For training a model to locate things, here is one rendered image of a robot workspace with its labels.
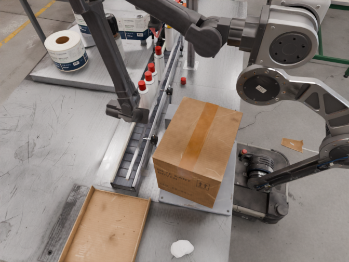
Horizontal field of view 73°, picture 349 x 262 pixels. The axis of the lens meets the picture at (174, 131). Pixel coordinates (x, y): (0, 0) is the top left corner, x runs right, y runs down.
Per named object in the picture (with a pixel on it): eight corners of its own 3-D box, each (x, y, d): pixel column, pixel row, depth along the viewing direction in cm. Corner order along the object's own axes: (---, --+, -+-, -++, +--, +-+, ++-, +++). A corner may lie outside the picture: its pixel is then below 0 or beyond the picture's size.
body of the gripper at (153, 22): (147, 28, 128) (145, 15, 122) (152, 18, 134) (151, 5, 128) (159, 29, 127) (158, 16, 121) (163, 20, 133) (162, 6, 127)
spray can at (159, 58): (157, 75, 137) (154, 43, 120) (166, 76, 136) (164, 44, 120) (155, 80, 134) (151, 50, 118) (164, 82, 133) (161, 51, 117)
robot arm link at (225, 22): (236, 26, 58) (238, 18, 61) (195, 20, 60) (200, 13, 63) (228, 61, 64) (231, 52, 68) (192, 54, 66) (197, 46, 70)
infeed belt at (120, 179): (185, 1, 195) (185, -4, 191) (195, 2, 193) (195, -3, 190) (114, 187, 102) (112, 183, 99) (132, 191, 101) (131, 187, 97)
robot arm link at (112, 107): (129, 106, 85) (138, 93, 91) (100, 97, 87) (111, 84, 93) (130, 129, 94) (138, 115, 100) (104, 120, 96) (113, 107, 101)
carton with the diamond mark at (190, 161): (183, 133, 116) (184, 95, 94) (230, 149, 110) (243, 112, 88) (158, 188, 100) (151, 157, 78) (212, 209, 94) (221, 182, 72)
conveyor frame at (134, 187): (183, 2, 196) (183, -4, 192) (196, 3, 194) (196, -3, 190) (111, 187, 103) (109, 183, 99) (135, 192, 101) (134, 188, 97)
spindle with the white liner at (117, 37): (115, 57, 147) (102, 10, 123) (129, 59, 146) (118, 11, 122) (110, 66, 142) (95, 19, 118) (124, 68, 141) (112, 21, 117)
